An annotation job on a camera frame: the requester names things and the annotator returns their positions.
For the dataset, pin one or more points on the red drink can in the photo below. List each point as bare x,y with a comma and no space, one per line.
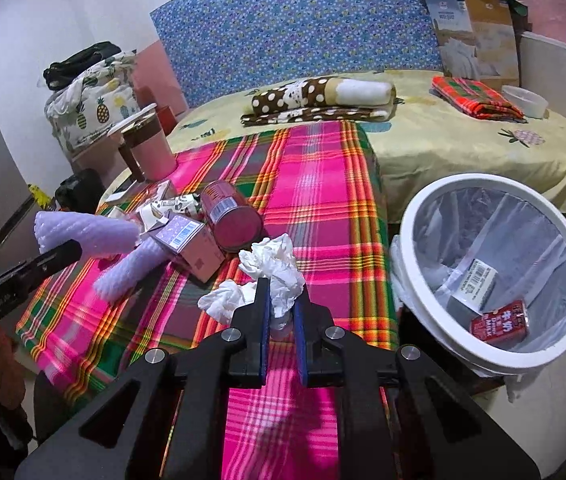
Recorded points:
230,215

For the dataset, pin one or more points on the pineapple print bag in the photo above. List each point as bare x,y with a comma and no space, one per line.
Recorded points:
93,115

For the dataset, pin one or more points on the brown cardboard box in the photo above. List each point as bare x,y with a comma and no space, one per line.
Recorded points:
488,35

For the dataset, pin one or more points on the pink cup with brown band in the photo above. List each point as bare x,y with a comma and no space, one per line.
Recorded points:
150,150

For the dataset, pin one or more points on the blue floral headboard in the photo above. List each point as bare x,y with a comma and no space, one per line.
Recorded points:
288,30

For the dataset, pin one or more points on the red drink carton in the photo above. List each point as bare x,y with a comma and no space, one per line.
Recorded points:
500,322

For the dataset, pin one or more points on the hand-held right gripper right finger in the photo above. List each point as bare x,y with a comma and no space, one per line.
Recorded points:
300,340

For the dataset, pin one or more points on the black bag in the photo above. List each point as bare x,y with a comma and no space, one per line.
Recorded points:
78,62

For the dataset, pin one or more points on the pink plaid tablecloth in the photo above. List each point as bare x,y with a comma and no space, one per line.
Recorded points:
308,200

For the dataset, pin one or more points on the yellow bed sheet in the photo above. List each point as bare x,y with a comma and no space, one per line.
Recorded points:
463,150

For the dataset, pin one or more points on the wide purple foam net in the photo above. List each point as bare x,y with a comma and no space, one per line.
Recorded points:
88,232

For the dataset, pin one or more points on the white flat card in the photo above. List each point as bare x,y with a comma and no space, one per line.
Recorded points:
123,195

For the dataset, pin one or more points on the brown polka dot blanket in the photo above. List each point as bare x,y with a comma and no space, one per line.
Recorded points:
293,97

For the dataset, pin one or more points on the folded red plaid cloth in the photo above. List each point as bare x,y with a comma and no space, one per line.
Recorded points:
473,97

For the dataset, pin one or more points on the white labelled box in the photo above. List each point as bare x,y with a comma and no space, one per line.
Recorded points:
473,285

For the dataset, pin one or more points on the large white tissue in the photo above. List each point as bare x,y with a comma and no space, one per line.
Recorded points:
275,270

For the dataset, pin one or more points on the black box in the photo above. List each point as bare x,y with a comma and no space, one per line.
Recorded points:
80,190

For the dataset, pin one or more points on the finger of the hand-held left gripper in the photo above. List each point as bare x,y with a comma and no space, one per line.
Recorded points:
48,260

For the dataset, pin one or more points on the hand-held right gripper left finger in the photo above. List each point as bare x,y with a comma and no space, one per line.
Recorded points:
264,330

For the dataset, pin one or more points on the small crumpled white tissue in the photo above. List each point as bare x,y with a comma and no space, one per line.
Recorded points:
225,300

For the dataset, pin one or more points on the narrow purple foam net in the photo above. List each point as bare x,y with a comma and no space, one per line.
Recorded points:
130,272

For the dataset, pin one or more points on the clear plastic bin liner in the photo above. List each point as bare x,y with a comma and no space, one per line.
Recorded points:
513,240

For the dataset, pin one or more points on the pink cardboard box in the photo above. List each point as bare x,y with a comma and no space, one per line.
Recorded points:
193,250

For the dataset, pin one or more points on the white round waste bin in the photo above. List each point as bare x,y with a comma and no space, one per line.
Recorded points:
413,270

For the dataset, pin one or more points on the small red box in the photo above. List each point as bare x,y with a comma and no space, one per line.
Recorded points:
167,119

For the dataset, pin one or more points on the white curved chair back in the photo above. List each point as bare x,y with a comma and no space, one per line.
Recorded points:
558,75

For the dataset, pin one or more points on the white bowl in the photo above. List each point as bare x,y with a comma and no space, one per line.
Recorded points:
525,102

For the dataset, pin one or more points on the yellow and black tag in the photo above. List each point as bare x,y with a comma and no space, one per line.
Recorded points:
42,196

